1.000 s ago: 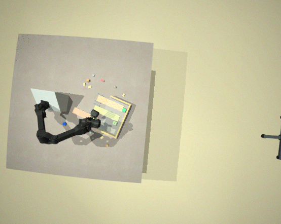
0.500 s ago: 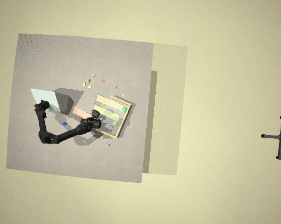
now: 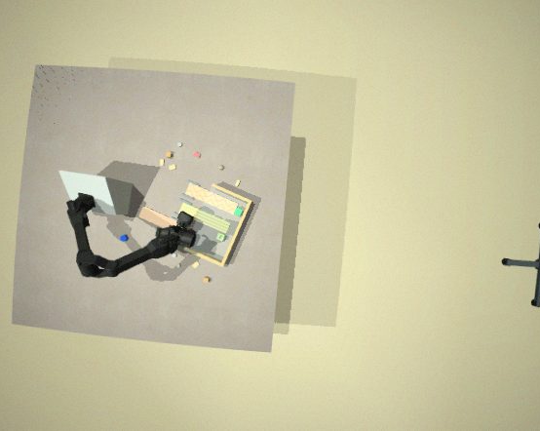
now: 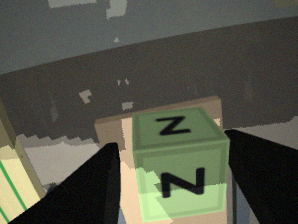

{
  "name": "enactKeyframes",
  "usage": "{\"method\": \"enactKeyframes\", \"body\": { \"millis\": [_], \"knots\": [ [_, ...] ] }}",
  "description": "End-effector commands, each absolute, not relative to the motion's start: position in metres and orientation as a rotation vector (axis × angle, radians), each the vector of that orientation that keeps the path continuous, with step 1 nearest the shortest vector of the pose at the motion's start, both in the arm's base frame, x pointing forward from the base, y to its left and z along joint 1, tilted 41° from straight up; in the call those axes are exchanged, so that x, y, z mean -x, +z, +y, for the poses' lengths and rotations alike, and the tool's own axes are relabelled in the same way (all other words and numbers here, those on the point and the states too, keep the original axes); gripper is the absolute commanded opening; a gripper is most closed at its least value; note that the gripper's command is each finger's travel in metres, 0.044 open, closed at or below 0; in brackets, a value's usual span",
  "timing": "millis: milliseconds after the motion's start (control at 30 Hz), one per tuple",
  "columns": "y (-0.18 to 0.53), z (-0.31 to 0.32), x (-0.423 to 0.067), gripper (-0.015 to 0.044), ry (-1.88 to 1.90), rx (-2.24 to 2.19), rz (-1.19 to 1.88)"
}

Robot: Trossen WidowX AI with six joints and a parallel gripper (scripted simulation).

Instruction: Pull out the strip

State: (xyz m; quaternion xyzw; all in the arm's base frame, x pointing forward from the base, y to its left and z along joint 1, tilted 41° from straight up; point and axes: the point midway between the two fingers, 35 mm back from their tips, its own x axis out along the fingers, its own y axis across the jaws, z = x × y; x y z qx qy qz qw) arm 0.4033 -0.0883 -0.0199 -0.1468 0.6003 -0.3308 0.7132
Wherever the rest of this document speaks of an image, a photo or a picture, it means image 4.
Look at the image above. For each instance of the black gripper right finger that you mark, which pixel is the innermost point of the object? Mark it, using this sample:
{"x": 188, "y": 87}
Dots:
{"x": 267, "y": 174}

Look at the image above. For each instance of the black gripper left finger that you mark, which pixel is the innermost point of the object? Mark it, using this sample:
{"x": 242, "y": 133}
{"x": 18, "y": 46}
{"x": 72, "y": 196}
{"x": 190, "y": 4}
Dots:
{"x": 91, "y": 195}

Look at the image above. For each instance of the green cube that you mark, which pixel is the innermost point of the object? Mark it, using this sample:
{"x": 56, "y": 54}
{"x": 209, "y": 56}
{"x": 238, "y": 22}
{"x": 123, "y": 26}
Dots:
{"x": 181, "y": 160}

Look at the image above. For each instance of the pale yellow striped strip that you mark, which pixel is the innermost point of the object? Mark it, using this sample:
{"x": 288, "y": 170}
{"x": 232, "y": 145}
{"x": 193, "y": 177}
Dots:
{"x": 19, "y": 186}

